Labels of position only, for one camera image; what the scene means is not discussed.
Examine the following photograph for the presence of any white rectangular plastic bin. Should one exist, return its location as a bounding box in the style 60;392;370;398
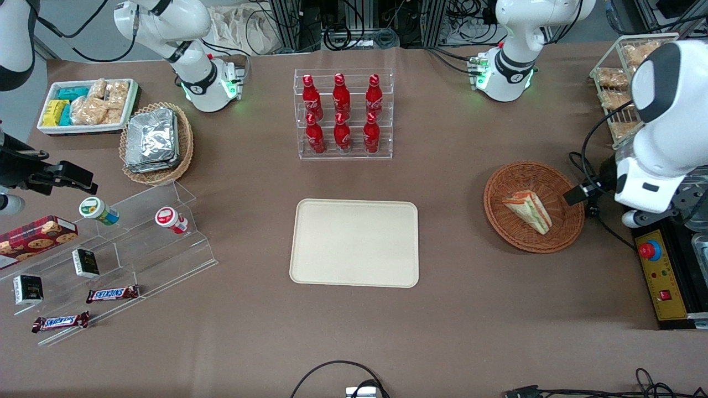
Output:
37;78;139;137

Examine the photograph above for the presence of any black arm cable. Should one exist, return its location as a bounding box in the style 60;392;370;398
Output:
580;98;634;192
32;0;140;63

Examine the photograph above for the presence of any aluminium frame post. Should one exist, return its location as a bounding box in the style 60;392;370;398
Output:
421;0;450;48
270;0;322;54

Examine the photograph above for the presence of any red tartan cookie box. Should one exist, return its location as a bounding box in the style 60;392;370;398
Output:
0;214;79;263

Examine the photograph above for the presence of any black and yellow control box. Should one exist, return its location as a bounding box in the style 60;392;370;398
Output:
631;213;708;331

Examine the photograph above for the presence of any clear acrylic stepped display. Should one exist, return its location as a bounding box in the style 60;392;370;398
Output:
0;179;218;348

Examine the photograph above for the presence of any cream wire basket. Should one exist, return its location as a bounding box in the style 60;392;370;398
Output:
589;33;682;150

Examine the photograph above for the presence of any plastic-wrapped triangle sandwich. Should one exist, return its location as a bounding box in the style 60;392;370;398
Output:
502;190;553;235

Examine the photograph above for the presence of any black cable with plug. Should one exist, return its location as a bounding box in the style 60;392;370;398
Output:
569;151;638;250

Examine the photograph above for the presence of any white cloth bag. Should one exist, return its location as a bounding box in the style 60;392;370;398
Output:
209;4;280;56

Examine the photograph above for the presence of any red cola bottle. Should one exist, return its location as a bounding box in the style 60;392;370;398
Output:
302;74;324;121
333;113;352;153
332;72;351;118
363;112;382;155
305;113;326;155
365;73;384;117

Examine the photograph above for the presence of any black cable with connector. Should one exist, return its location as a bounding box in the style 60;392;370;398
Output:
501;367;708;398

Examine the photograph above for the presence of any oval light wicker basket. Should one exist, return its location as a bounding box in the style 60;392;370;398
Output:
118;102;195;186

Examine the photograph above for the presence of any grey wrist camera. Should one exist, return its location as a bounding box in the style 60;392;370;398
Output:
0;193;26;217
622;205;684;229

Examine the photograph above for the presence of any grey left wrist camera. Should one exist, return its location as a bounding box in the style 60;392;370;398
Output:
622;205;684;229

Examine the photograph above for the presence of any red-lid yogurt cup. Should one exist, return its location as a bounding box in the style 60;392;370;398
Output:
154;206;189;235

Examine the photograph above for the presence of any clear acrylic bottle rack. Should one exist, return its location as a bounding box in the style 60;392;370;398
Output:
293;67;395;161

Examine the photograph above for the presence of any black looped cable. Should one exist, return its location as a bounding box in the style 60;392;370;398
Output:
290;360;391;398

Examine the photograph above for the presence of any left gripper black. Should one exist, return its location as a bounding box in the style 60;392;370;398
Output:
563;156;618;207

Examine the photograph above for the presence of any green-lid yogurt cup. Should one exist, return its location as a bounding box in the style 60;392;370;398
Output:
78;196;121;227

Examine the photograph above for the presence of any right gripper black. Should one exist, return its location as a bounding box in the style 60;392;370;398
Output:
0;132;99;196

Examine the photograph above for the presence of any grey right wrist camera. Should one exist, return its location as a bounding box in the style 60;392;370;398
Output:
0;193;26;217

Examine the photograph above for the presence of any round brown wicker basket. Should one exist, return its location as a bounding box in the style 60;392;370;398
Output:
483;160;586;255

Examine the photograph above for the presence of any Snickers chocolate bar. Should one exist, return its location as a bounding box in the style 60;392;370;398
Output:
85;284;141;305
31;311;91;334

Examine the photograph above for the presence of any small black carton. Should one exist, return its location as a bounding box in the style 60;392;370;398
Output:
71;248;101;279
12;274;44;306

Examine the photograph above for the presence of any black cable bundle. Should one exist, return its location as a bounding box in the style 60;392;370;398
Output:
322;0;400;51

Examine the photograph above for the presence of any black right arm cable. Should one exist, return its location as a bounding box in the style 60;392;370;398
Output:
32;0;140;63

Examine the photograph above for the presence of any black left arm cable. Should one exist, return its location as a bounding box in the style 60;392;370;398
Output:
580;98;634;192

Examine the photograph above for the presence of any pale rectangular serving tray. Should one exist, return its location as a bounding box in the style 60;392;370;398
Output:
289;198;420;289

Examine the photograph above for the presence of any silver foil container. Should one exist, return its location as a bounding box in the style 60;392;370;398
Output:
124;107;180;174

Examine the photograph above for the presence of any yellow snack package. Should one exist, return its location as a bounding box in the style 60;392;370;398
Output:
43;99;70;127

